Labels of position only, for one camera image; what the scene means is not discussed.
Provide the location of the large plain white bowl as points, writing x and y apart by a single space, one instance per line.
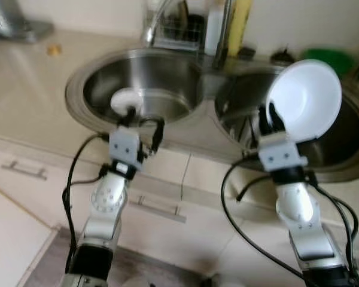
308 95

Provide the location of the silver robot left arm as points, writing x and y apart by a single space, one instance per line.
105 209

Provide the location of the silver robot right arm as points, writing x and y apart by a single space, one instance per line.
299 206

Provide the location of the cream kitchen cabinet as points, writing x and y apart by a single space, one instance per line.
197 197

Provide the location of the small white dish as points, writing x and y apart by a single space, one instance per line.
127 98

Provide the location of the stainless steel double sink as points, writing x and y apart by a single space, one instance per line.
161 78

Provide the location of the black sink strainer plug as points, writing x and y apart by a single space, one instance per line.
282 58

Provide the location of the green plastic bowl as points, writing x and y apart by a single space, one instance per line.
341 60

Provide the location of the yellow bottle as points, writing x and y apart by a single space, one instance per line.
240 24

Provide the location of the small round gold cap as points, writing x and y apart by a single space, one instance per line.
54 49

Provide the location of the white pump bottle beige top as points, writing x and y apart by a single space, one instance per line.
212 30

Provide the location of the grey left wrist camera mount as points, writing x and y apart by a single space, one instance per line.
124 148

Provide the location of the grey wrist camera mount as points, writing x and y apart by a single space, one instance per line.
281 152
124 148

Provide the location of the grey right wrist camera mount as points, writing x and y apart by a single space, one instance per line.
281 152

